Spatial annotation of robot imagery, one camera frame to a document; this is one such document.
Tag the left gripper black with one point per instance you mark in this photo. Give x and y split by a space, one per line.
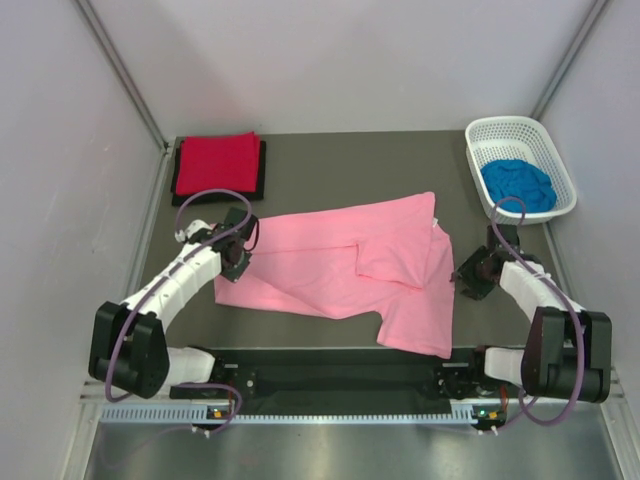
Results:
235 273

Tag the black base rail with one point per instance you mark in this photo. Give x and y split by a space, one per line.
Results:
347 380

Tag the white plastic basket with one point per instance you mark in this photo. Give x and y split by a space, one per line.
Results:
499 138

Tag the folded black t shirt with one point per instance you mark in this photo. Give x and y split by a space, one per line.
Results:
256 195

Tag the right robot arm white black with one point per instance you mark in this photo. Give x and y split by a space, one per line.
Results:
567 346

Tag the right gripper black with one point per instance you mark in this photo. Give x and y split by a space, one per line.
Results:
474 289

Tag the blue t shirt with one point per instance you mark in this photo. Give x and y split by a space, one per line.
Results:
531 188

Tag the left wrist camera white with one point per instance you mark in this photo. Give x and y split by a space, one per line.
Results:
189 233

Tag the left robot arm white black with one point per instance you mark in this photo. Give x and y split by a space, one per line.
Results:
129 350

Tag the grey slotted cable duct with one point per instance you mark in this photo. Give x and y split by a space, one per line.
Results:
203 414

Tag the pink t shirt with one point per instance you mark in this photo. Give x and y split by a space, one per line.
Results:
391 257

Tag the folded red t shirt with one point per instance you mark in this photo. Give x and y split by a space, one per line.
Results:
228 162

